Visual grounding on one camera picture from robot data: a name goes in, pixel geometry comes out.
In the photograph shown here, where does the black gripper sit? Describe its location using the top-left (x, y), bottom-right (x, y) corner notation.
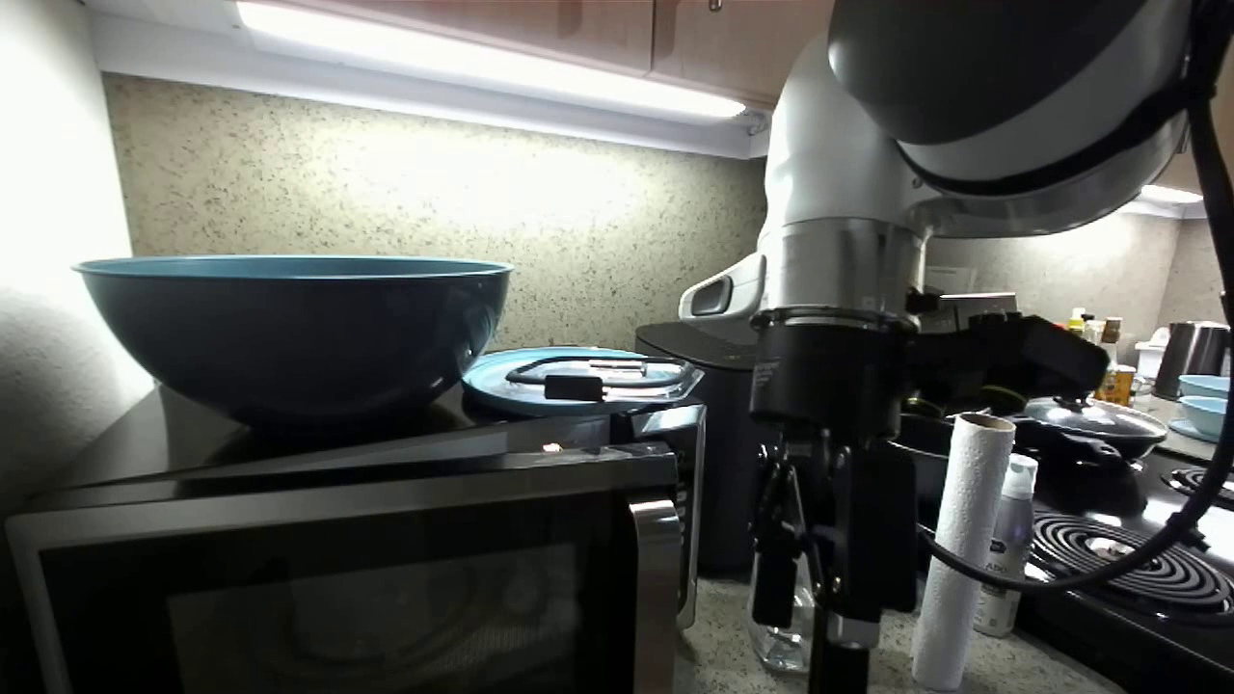
top-left (748, 310), bottom-right (924, 694)

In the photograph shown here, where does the black microwave oven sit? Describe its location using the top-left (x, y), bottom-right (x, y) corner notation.
top-left (0, 440), bottom-right (687, 694)

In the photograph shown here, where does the clear spray bottle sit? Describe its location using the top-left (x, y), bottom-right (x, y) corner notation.
top-left (748, 553), bottom-right (822, 678)

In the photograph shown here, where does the black cooking pot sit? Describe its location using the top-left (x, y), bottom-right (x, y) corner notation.
top-left (900, 408), bottom-right (960, 516)

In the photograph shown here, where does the white paper towel roll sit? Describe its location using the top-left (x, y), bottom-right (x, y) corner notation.
top-left (906, 408), bottom-right (1019, 694)

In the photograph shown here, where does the white plastic bottle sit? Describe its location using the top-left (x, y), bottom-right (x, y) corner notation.
top-left (972, 451), bottom-right (1043, 640)

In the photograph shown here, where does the black pan with lid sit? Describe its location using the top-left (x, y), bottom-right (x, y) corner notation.
top-left (1014, 394), bottom-right (1172, 516)

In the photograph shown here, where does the amber oil bottle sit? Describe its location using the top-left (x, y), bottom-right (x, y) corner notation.
top-left (1094, 318), bottom-right (1140, 408)

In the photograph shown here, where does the black electric coil stove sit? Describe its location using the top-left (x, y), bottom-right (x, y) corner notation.
top-left (900, 288), bottom-right (1234, 694)

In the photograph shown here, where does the blue plate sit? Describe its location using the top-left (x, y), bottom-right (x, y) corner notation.
top-left (458, 343), bottom-right (705, 424)

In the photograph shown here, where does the light blue bowl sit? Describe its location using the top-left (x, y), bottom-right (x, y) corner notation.
top-left (1172, 372), bottom-right (1234, 446)

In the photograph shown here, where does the black silver coffee maker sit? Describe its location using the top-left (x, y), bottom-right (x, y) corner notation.
top-left (1148, 318), bottom-right (1229, 403)

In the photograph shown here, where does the short under-cabinet light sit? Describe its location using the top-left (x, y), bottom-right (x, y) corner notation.
top-left (1135, 182), bottom-right (1208, 214)

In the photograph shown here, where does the large blue bowl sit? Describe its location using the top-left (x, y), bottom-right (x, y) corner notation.
top-left (75, 252), bottom-right (514, 428)

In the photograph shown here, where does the long under-cabinet light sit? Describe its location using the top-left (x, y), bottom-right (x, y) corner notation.
top-left (232, 0), bottom-right (748, 128)

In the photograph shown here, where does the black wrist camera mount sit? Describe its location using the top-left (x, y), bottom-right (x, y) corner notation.
top-left (900, 288), bottom-right (1112, 417)

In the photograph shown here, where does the wooden wall cabinet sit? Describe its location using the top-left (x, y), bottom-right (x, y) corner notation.
top-left (293, 0), bottom-right (841, 110)

